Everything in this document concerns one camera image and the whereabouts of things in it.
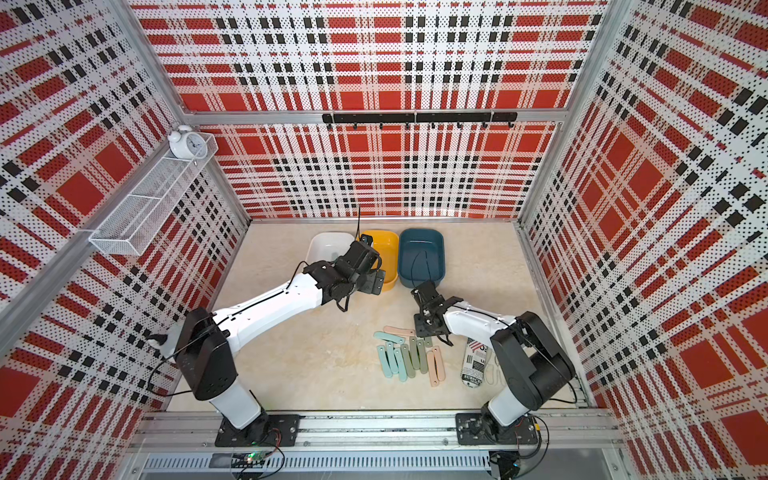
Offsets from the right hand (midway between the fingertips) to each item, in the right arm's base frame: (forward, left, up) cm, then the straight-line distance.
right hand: (430, 325), depth 91 cm
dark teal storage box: (+25, +2, +3) cm, 25 cm away
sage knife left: (-11, +7, 0) cm, 13 cm away
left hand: (+10, +18, +16) cm, 26 cm away
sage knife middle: (-9, +5, 0) cm, 10 cm away
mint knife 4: (-15, +9, -1) cm, 17 cm away
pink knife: (-11, -2, 0) cm, 11 cm away
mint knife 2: (-11, +14, -1) cm, 18 cm away
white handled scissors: (-14, -17, 0) cm, 22 cm away
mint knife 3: (-10, +12, -1) cm, 15 cm away
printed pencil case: (-12, -11, +2) cm, 17 cm away
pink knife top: (-1, +10, -1) cm, 10 cm away
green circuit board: (-34, +45, +2) cm, 57 cm away
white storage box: (+32, +37, +2) cm, 48 cm away
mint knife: (-3, +13, -2) cm, 14 cm away
